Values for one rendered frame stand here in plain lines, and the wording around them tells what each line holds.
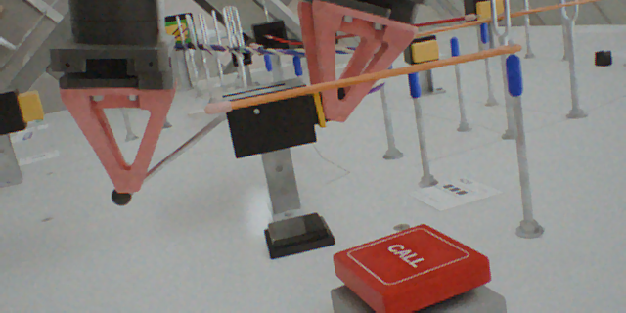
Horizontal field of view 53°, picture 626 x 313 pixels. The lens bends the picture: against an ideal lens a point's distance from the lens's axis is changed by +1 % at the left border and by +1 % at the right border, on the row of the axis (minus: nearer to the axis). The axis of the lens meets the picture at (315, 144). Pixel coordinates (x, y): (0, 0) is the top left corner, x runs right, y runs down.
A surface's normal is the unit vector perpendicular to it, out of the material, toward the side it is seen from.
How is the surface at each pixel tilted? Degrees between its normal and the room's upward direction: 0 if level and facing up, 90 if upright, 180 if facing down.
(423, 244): 50
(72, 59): 100
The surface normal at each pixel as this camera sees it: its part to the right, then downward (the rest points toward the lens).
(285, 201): 0.17, 0.22
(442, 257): -0.18, -0.95
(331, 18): 0.09, 0.55
